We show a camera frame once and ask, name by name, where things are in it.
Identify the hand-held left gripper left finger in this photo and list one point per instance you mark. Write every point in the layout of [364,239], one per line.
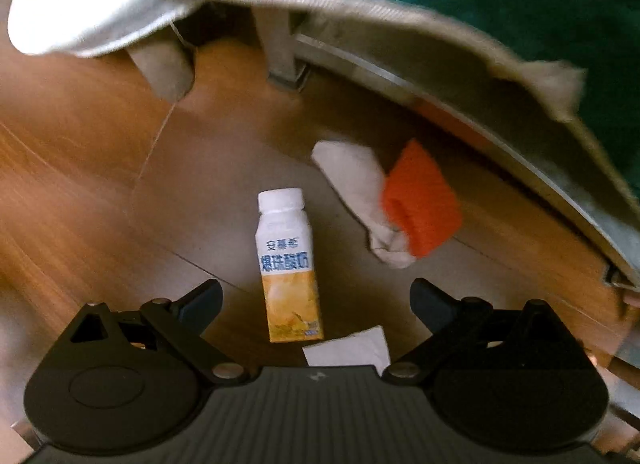
[200,301]

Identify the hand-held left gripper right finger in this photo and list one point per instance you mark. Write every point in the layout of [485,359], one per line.
[435,304]

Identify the white and yellow yogurt carton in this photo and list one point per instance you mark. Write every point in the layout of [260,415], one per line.
[287,264]

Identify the flat white paper sheet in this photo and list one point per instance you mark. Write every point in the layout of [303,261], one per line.
[350,349]

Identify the orange knitted cloth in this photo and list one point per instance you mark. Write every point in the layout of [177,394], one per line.
[420,204]

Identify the white crumpled paper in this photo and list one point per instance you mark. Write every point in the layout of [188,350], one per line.
[350,174]

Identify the bed leg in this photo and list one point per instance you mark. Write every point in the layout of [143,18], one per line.
[165,69]
[280,49]

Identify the bed with teal blanket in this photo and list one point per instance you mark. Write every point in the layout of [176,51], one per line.
[375,9]

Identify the white cloth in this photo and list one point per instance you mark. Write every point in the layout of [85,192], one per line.
[75,14]

